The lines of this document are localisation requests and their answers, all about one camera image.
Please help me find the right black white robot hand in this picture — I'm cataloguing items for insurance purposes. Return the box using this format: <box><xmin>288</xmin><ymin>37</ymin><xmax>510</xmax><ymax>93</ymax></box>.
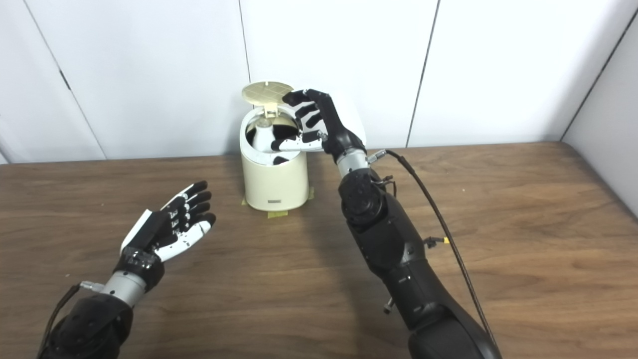
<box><xmin>271</xmin><ymin>89</ymin><xmax>368</xmax><ymax>165</ymax></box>

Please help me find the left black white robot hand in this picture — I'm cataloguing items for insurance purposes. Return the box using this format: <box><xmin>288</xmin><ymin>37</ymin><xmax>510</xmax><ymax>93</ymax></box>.
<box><xmin>114</xmin><ymin>180</ymin><xmax>217</xmax><ymax>292</ymax></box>

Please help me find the small white plastic bottle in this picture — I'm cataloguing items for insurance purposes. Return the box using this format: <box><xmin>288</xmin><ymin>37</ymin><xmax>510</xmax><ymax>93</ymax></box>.
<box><xmin>253</xmin><ymin>117</ymin><xmax>275</xmax><ymax>153</ymax></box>

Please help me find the cream-colored bin body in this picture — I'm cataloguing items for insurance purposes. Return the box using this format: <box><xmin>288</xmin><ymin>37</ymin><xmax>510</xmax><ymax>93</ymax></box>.
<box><xmin>240</xmin><ymin>106</ymin><xmax>310</xmax><ymax>211</ymax></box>

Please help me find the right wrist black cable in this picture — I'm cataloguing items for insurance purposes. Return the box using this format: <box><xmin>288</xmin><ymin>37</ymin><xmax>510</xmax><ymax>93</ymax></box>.
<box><xmin>367</xmin><ymin>149</ymin><xmax>499</xmax><ymax>350</ymax></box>

